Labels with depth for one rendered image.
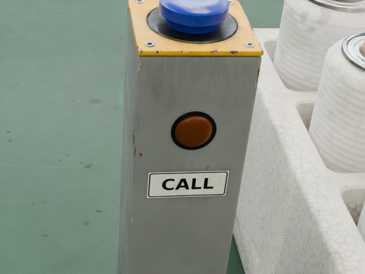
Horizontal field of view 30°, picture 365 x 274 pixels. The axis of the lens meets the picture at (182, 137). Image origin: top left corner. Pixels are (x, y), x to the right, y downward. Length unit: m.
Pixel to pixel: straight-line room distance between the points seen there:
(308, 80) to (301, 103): 0.03
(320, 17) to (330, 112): 0.10
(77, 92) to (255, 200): 0.38
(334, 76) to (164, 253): 0.19
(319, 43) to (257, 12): 0.60
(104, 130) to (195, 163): 0.45
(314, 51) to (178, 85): 0.26
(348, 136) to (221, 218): 0.14
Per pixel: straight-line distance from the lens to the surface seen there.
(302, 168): 0.52
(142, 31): 0.39
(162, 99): 0.38
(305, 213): 0.50
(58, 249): 0.69
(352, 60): 0.52
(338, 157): 0.55
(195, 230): 0.45
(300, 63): 0.63
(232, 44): 0.38
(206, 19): 0.38
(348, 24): 0.61
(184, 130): 0.39
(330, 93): 0.53
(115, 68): 0.99
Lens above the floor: 0.49
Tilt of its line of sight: 35 degrees down
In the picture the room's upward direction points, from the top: 6 degrees clockwise
